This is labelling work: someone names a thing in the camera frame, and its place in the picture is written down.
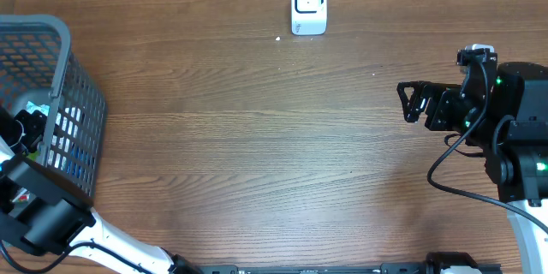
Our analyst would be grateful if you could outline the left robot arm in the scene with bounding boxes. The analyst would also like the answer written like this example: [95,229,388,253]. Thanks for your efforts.
[1,110,198,273]

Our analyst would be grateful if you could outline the grey plastic mesh basket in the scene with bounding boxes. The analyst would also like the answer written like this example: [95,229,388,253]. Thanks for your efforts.
[1,15,107,196]

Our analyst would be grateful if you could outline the light teal tissue pack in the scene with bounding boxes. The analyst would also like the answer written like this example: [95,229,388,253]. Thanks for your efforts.
[25,101,50,116]

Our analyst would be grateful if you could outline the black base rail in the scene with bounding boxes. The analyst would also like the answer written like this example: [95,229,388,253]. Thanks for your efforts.
[188,251,503,274]

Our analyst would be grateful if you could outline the blue snack wrapper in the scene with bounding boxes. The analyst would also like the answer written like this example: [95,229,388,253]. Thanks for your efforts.
[47,136,82,178]

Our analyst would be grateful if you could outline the white barcode scanner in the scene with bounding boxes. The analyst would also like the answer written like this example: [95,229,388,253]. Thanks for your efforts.
[291,0,328,36]

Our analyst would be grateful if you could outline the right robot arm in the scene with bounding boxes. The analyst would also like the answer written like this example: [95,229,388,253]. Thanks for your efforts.
[396,44,547,273]

